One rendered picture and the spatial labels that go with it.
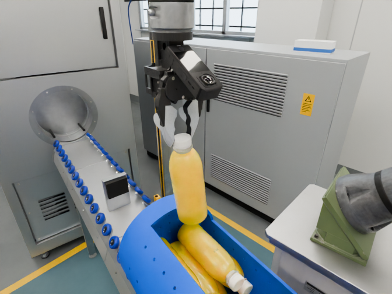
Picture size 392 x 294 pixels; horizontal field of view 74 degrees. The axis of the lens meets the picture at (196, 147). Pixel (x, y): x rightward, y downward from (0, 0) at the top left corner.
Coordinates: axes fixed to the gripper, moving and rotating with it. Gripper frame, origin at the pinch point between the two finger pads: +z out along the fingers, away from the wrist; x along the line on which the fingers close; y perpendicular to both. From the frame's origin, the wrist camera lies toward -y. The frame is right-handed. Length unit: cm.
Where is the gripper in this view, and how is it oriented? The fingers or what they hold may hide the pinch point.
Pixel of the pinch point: (181, 139)
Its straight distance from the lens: 52.5
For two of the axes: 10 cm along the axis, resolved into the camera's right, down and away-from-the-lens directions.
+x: -8.0, 2.8, -5.3
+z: 0.0, 8.8, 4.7
